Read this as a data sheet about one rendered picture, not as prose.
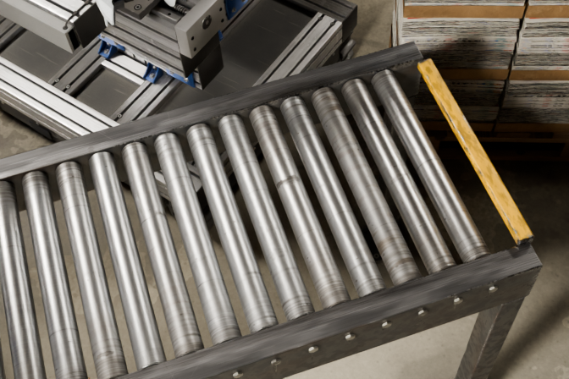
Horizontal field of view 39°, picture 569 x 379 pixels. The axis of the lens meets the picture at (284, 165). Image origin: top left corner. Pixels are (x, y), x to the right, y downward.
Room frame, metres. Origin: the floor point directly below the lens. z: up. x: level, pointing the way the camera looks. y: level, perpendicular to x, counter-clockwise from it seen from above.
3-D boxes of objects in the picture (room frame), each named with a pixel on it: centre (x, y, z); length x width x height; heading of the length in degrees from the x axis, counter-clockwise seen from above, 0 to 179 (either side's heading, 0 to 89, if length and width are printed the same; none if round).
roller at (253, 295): (0.75, 0.11, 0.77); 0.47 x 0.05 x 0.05; 14
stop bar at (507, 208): (0.85, -0.35, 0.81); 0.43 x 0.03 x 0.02; 14
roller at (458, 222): (0.84, -0.27, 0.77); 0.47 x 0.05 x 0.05; 14
